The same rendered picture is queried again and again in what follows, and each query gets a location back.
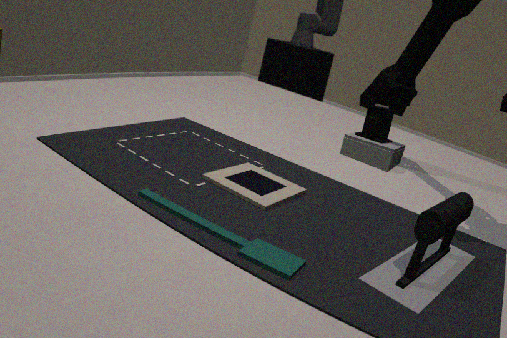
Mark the green flat trowel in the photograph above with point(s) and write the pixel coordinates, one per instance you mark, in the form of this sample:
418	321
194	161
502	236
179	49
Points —
258	252

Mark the beige tile with dark square centre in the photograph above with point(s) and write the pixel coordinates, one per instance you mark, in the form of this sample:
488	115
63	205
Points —
255	185

